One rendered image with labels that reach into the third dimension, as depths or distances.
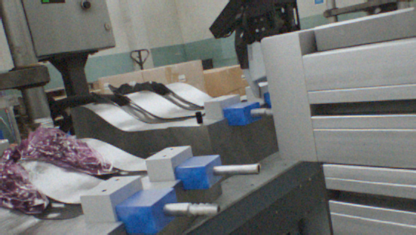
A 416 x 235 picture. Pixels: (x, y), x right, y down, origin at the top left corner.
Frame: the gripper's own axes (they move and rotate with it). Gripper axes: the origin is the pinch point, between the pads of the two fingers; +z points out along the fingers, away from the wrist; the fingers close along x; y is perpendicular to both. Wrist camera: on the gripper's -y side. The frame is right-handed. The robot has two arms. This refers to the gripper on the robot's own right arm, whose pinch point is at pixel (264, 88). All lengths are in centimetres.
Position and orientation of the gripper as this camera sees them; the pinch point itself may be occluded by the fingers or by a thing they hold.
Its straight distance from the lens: 74.6
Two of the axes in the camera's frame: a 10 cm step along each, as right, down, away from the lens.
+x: 6.3, -2.5, 7.3
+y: 7.5, -0.3, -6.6
